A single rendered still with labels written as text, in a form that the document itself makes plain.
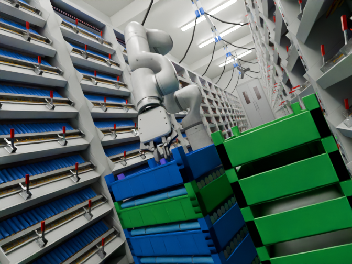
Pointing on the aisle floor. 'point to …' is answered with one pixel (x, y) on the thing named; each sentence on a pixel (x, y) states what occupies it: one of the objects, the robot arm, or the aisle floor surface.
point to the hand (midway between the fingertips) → (162, 155)
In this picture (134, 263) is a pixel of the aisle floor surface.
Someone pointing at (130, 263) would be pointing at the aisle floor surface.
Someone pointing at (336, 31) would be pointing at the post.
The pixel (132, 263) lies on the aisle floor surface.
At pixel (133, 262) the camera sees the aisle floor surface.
